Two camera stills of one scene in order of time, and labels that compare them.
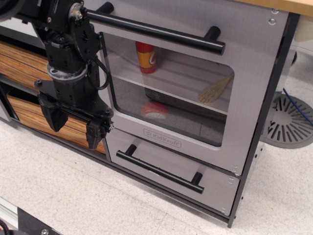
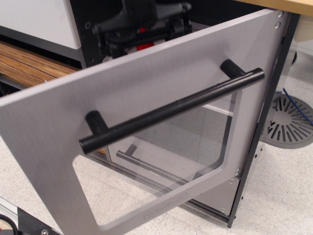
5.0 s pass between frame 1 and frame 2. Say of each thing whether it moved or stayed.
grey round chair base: stayed
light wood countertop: stayed
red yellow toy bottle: moved
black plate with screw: stayed
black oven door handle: moved
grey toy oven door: moved
